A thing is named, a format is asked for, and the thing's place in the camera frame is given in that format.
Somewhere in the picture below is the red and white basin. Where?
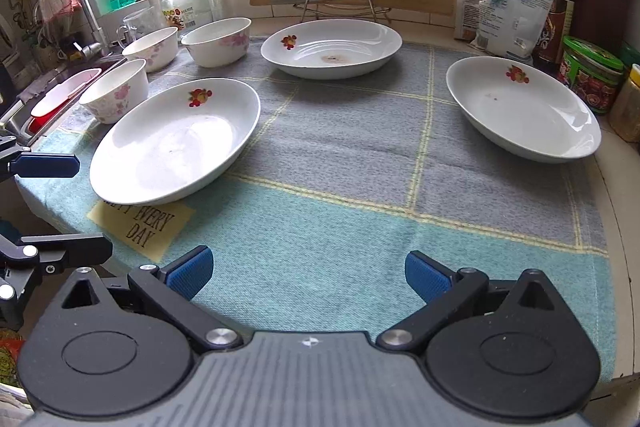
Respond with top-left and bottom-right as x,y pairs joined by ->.
30,68 -> 103,132

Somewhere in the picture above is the green round can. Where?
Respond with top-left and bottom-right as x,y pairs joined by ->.
557,36 -> 626,115

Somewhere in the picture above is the steel sink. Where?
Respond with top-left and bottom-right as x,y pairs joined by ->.
0,54 -> 126,148

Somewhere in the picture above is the metal faucet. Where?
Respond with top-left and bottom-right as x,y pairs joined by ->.
62,0 -> 113,58

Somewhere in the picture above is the clear glass mug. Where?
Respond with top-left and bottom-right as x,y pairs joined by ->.
117,6 -> 161,45

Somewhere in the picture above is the spice jar with yellow lid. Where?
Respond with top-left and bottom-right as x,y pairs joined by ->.
609,64 -> 640,142

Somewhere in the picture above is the white bag with blue print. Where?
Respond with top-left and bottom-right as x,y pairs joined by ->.
477,0 -> 558,58

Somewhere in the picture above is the red and white bag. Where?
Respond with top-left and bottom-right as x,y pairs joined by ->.
455,0 -> 493,42

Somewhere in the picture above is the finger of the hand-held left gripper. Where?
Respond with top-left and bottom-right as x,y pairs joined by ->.
0,232 -> 114,333
0,134 -> 81,182

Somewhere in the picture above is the dark soy sauce bottle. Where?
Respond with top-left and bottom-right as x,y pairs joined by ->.
532,0 -> 576,75

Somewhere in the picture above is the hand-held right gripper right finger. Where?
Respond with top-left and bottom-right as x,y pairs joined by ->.
376,251 -> 571,350

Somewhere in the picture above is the glass jar with dark lid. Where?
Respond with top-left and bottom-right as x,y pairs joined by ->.
161,0 -> 213,32

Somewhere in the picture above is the white bowl with pink flowers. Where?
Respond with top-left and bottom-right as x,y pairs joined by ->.
122,27 -> 179,72
79,58 -> 149,125
180,17 -> 252,68

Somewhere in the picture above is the small green-lid jar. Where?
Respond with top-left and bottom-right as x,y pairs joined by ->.
620,42 -> 640,70

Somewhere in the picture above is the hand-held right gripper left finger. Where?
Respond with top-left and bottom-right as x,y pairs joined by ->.
60,246 -> 246,354

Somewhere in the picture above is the grey and teal plaid cloth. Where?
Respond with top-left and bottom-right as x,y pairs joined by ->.
15,34 -> 613,383

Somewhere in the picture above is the white plate with brown stain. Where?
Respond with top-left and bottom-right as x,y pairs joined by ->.
260,19 -> 403,80

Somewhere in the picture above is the white plate with fruit print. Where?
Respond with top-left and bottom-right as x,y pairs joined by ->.
90,78 -> 262,205
446,56 -> 602,164

